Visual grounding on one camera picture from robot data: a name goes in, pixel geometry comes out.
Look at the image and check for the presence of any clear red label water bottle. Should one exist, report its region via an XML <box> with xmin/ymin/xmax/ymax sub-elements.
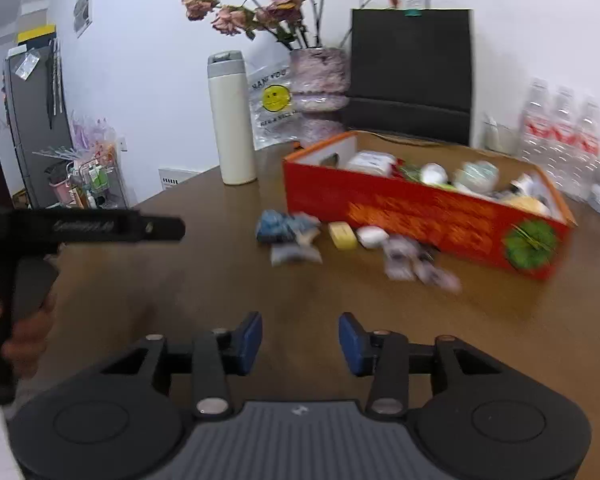
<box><xmin>517</xmin><ymin>79</ymin><xmax>553</xmax><ymax>171</ymax></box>
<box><xmin>572</xmin><ymin>95</ymin><xmax>600</xmax><ymax>201</ymax></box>
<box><xmin>547</xmin><ymin>86</ymin><xmax>581</xmax><ymax>186</ymax></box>

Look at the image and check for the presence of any person's left hand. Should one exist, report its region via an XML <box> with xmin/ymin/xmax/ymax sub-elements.
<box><xmin>0</xmin><ymin>276</ymin><xmax>57</xmax><ymax>379</ymax></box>

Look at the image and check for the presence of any purple white packet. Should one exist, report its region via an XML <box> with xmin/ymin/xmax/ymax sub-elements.
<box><xmin>384</xmin><ymin>235</ymin><xmax>463</xmax><ymax>293</ymax></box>

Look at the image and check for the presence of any wall paper notice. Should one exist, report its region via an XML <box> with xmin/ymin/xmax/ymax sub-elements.
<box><xmin>74</xmin><ymin>0</ymin><xmax>93</xmax><ymax>38</ymax></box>

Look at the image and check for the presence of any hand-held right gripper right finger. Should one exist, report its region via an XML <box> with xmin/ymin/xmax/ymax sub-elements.
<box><xmin>338</xmin><ymin>311</ymin><xmax>501</xmax><ymax>421</ymax></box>

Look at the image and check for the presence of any brown wooden desktop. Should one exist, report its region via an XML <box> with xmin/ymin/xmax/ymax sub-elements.
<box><xmin>40</xmin><ymin>132</ymin><xmax>600</xmax><ymax>480</ymax></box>

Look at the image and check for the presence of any white wipes packet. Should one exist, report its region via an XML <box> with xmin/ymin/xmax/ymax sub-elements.
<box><xmin>345</xmin><ymin>151</ymin><xmax>398</xmax><ymax>177</ymax></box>

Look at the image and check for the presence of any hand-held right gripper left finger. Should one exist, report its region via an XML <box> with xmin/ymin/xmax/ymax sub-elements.
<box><xmin>100</xmin><ymin>310</ymin><xmax>264</xmax><ymax>418</ymax></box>

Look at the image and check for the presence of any white round item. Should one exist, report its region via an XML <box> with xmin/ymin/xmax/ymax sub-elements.
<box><xmin>420</xmin><ymin>162</ymin><xmax>448</xmax><ymax>186</ymax></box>

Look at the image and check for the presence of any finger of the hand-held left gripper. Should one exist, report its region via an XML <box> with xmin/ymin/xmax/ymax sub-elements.
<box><xmin>7</xmin><ymin>208</ymin><xmax>187</xmax><ymax>246</ymax></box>

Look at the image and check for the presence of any wire rack with supplies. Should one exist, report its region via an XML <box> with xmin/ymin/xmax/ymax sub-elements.
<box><xmin>32</xmin><ymin>115</ymin><xmax>128</xmax><ymax>211</ymax></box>

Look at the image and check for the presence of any black white packet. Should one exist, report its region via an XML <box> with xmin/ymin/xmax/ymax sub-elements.
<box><xmin>502</xmin><ymin>172</ymin><xmax>551</xmax><ymax>201</ymax></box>

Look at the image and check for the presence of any pale yellow packet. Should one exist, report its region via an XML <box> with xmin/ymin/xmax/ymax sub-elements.
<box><xmin>500</xmin><ymin>195</ymin><xmax>551</xmax><ymax>217</ymax></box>

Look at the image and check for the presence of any white thermos bottle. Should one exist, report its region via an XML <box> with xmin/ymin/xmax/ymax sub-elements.
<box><xmin>207</xmin><ymin>50</ymin><xmax>258</xmax><ymax>186</ymax></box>

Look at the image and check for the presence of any black paper bag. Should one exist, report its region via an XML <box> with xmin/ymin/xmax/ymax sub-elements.
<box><xmin>342</xmin><ymin>0</ymin><xmax>475</xmax><ymax>148</ymax></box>

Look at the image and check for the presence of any yellow bar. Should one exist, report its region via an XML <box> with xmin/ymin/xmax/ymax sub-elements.
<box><xmin>328</xmin><ymin>221</ymin><xmax>359</xmax><ymax>251</ymax></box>

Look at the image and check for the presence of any white oval item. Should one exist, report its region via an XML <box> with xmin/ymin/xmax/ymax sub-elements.
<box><xmin>356</xmin><ymin>225</ymin><xmax>390</xmax><ymax>249</ymax></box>

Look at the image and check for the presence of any clear plastic container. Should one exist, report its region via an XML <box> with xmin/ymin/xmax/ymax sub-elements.
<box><xmin>481</xmin><ymin>115</ymin><xmax>518</xmax><ymax>153</ymax></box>

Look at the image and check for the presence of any clear smiley plastic bag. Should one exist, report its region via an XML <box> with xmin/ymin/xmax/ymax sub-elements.
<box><xmin>245</xmin><ymin>57</ymin><xmax>301</xmax><ymax>151</ymax></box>

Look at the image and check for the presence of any pink textured vase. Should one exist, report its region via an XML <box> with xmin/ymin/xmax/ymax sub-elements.
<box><xmin>288</xmin><ymin>47</ymin><xmax>351</xmax><ymax>148</ymax></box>

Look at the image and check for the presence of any dark grey cabinet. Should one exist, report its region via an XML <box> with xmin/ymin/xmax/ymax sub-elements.
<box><xmin>2</xmin><ymin>35</ymin><xmax>76</xmax><ymax>208</ymax></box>

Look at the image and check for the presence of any grey white packet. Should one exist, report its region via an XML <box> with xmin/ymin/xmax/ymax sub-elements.
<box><xmin>270</xmin><ymin>242</ymin><xmax>323</xmax><ymax>266</ymax></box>

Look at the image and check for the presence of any red cardboard box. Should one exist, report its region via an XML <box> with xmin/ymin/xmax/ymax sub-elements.
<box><xmin>281</xmin><ymin>130</ymin><xmax>578</xmax><ymax>283</ymax></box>

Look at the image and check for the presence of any blue white packet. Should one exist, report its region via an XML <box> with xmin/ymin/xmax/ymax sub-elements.
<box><xmin>290</xmin><ymin>212</ymin><xmax>322</xmax><ymax>246</ymax></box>

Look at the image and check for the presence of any yellow box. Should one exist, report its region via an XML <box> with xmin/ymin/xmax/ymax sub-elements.
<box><xmin>17</xmin><ymin>24</ymin><xmax>58</xmax><ymax>44</ymax></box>

